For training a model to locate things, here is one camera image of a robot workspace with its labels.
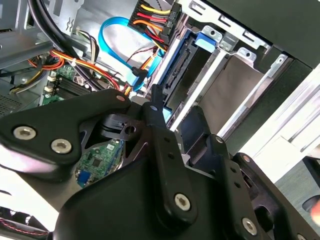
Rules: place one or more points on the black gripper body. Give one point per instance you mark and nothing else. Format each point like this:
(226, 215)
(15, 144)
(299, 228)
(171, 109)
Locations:
(120, 200)

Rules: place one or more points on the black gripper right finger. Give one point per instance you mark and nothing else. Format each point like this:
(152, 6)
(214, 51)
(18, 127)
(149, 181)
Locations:
(225, 170)

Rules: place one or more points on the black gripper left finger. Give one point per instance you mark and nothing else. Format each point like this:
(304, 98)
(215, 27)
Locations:
(50, 120)

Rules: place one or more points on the hard disk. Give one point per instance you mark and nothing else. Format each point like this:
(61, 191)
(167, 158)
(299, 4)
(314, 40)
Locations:
(180, 67)

